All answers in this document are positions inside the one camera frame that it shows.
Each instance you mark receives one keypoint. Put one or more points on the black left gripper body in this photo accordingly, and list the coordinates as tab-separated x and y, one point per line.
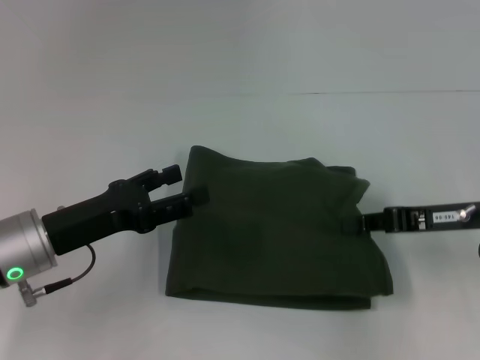
97	221

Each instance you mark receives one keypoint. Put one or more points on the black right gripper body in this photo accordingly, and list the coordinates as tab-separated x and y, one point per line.
431	219

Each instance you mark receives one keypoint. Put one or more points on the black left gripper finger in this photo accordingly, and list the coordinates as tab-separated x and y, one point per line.
176	208
161	176

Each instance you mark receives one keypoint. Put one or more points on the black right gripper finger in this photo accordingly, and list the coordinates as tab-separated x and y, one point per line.
369	221

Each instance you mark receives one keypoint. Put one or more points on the dark green FREE t-shirt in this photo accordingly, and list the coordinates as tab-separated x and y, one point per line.
270	232

